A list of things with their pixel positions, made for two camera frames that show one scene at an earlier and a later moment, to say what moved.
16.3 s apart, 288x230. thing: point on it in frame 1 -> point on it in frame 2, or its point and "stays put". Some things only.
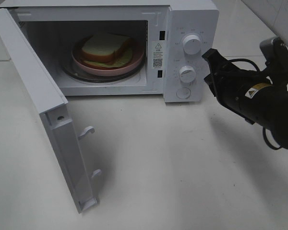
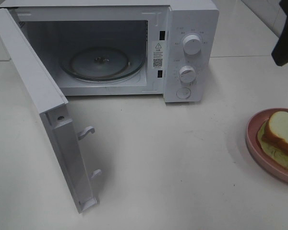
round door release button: x=183 y=93 stays put
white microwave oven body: x=124 y=48 stays put
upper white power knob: x=191 y=44 stays put
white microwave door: x=52 y=107 stays put
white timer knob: x=186 y=74 stays put
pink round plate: x=138 y=54 -> x=271 y=143
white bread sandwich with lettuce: x=108 y=50 -> x=277 y=138
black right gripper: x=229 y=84 -> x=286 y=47
